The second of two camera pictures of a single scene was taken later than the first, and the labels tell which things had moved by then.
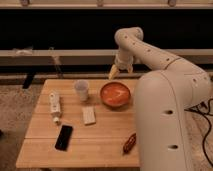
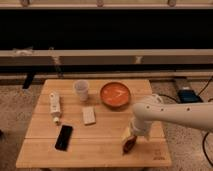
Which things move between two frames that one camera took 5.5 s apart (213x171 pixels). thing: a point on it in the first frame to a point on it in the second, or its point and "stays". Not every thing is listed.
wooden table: (83, 123) stays
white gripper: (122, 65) to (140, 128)
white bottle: (55, 106) stays
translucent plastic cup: (82, 85) stays
